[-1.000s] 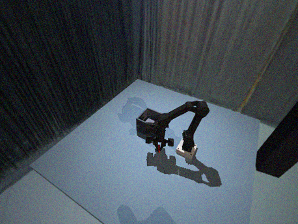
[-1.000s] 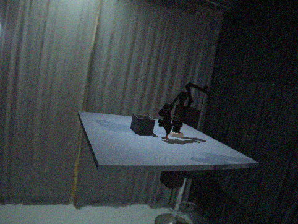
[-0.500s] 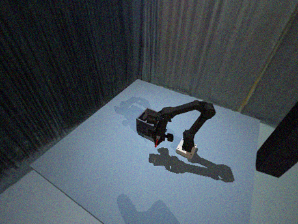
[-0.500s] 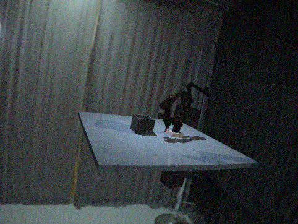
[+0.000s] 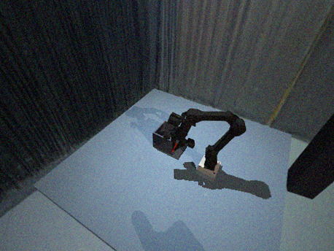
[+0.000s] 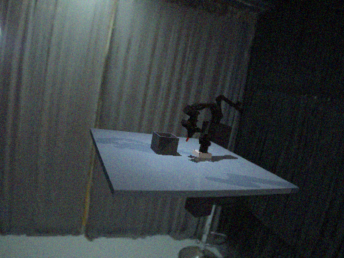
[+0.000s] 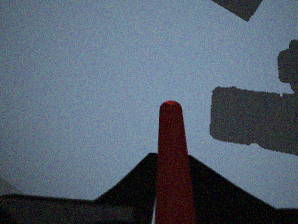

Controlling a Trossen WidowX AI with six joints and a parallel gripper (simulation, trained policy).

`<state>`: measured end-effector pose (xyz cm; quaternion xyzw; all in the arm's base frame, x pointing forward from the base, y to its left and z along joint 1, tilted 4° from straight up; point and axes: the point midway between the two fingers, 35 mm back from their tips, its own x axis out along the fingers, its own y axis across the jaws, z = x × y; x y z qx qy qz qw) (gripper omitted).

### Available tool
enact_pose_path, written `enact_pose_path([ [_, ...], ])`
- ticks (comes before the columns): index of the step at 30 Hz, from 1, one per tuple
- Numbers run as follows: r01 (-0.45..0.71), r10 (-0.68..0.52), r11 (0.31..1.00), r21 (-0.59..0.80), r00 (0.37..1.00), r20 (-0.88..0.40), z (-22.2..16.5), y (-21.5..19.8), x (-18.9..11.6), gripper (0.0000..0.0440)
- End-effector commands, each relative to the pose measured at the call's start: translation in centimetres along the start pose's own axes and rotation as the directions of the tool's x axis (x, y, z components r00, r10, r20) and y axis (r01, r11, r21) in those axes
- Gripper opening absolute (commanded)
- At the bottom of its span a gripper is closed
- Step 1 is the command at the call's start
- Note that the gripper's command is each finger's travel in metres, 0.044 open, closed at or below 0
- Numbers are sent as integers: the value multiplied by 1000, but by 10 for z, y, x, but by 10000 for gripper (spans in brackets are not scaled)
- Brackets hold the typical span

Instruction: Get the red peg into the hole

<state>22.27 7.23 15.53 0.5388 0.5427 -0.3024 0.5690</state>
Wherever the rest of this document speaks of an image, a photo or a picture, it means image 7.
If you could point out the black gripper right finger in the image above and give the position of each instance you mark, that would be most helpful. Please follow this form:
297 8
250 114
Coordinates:
218 201

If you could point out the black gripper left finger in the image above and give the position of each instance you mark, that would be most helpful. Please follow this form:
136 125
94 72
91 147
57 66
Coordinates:
130 201

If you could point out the dark red peg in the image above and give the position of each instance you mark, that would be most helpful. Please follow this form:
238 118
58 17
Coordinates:
174 198

